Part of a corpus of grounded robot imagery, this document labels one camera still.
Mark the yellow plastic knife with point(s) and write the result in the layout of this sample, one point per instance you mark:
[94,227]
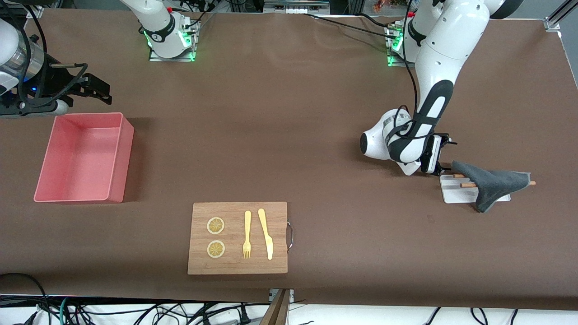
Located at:
[268,246]

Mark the white rack base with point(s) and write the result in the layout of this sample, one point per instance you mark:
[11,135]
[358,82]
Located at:
[451,194]

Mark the lemon slice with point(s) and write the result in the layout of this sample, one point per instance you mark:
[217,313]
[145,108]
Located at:
[215,225]
[215,249]

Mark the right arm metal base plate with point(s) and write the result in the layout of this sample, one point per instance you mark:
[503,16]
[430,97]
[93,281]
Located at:
[171,59]

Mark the wooden cutting board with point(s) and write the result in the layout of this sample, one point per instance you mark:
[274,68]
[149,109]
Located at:
[235,266]

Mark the brown wooden plank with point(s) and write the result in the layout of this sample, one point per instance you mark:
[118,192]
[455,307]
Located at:
[275,311]

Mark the white metal bracket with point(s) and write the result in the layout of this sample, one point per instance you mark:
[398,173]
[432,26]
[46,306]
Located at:
[290,295]

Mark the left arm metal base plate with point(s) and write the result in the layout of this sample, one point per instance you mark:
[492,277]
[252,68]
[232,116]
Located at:
[397,63]

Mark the grey and pink cloth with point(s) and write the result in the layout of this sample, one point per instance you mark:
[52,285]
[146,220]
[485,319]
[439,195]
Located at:
[492,183]

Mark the grey metal frame bar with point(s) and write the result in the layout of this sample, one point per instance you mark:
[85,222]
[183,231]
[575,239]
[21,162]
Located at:
[293,6]

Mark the yellow plastic fork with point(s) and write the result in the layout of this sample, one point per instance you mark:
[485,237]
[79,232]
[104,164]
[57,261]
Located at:
[247,225]

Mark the black power plug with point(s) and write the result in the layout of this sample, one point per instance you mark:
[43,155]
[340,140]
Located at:
[244,317]

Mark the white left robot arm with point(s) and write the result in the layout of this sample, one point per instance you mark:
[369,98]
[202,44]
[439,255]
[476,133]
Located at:
[442,45]

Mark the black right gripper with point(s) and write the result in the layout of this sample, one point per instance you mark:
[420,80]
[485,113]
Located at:
[53,86]

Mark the pink plastic bin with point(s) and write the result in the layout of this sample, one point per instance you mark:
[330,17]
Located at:
[76,158]

